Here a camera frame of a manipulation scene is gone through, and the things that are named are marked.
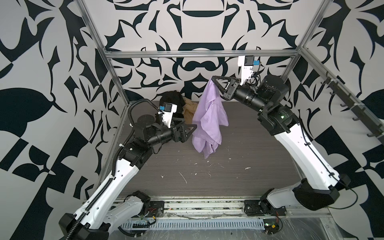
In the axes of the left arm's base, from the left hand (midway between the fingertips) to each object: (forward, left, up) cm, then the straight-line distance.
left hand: (191, 120), depth 62 cm
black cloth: (+40, +11, -25) cm, 48 cm away
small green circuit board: (-34, -36, -38) cm, 63 cm away
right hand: (+4, -8, +18) cm, 20 cm away
